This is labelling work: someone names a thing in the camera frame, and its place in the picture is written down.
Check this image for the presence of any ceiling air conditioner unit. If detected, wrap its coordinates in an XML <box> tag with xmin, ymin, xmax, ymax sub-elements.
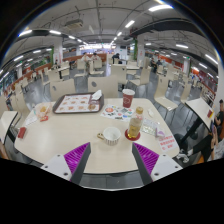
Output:
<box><xmin>64</xmin><ymin>18</ymin><xmax>84</xmax><ymax>29</ymax></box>

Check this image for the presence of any flat round red coaster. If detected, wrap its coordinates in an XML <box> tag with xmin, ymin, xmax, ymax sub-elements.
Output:
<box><xmin>124</xmin><ymin>128</ymin><xmax>142</xmax><ymax>142</ymax></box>

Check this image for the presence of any white paper card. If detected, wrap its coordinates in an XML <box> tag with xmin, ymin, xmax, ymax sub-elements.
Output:
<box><xmin>24</xmin><ymin>111</ymin><xmax>39</xmax><ymax>127</ymax></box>

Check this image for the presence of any clear plastic snack bag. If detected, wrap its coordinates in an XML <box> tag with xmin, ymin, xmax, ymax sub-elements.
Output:
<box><xmin>34</xmin><ymin>101</ymin><xmax>54</xmax><ymax>120</ymax></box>

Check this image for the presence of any small red box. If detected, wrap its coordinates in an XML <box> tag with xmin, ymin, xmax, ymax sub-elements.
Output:
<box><xmin>17</xmin><ymin>126</ymin><xmax>28</xmax><ymax>140</ymax></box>

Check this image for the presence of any clear tea bottle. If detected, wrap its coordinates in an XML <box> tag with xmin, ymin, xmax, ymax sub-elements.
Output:
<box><xmin>127</xmin><ymin>106</ymin><xmax>145</xmax><ymax>140</ymax></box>

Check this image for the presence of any small purple packet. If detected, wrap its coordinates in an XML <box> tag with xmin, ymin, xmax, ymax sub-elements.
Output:
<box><xmin>155</xmin><ymin>128</ymin><xmax>167</xmax><ymax>139</ymax></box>

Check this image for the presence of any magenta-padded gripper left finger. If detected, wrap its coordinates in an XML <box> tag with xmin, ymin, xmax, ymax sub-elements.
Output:
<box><xmin>42</xmin><ymin>142</ymin><xmax>92</xmax><ymax>186</ymax></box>

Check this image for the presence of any group of beige chairs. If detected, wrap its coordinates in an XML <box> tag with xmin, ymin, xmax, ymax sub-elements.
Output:
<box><xmin>0</xmin><ymin>56</ymin><xmax>209</xmax><ymax>114</ymax></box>

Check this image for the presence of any person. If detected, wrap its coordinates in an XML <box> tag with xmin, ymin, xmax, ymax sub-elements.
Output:
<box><xmin>81</xmin><ymin>52</ymin><xmax>91</xmax><ymax>65</ymax></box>
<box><xmin>178</xmin><ymin>98</ymin><xmax>224</xmax><ymax>163</ymax></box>
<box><xmin>111</xmin><ymin>52</ymin><xmax>121</xmax><ymax>64</ymax></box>
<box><xmin>92</xmin><ymin>52</ymin><xmax>102</xmax><ymax>64</ymax></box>

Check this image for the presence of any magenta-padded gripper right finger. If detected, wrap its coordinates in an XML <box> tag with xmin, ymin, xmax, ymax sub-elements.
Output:
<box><xmin>131</xmin><ymin>142</ymin><xmax>184</xmax><ymax>186</ymax></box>

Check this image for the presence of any colourful printed flyer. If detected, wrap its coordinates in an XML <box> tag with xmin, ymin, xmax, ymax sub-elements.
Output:
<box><xmin>100</xmin><ymin>104</ymin><xmax>135</xmax><ymax>122</ymax></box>

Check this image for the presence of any beige wooden chair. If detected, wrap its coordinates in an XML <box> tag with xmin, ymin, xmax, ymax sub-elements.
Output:
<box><xmin>153</xmin><ymin>77</ymin><xmax>179</xmax><ymax>123</ymax></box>
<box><xmin>87</xmin><ymin>75</ymin><xmax>119</xmax><ymax>99</ymax></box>
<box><xmin>49</xmin><ymin>78</ymin><xmax>76</xmax><ymax>101</ymax></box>

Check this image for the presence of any white notice, red print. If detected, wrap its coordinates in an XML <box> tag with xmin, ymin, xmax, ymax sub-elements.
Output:
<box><xmin>158</xmin><ymin>134</ymin><xmax>178</xmax><ymax>152</ymax></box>

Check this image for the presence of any group of ceiling lights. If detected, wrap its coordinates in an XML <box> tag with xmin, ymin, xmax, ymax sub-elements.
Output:
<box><xmin>0</xmin><ymin>3</ymin><xmax>219</xmax><ymax>78</ymax></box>

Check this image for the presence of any beige side table, black edge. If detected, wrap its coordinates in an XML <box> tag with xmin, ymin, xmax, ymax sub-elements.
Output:
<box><xmin>176</xmin><ymin>97</ymin><xmax>214</xmax><ymax>144</ymax></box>
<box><xmin>0</xmin><ymin>110</ymin><xmax>19</xmax><ymax>144</ymax></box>

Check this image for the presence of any brown food tray, printed liner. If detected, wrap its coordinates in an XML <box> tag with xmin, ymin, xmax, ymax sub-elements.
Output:
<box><xmin>52</xmin><ymin>92</ymin><xmax>105</xmax><ymax>115</ymax></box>

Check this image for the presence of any red paper cup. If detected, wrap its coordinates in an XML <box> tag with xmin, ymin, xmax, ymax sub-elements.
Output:
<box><xmin>121</xmin><ymin>88</ymin><xmax>136</xmax><ymax>109</ymax></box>

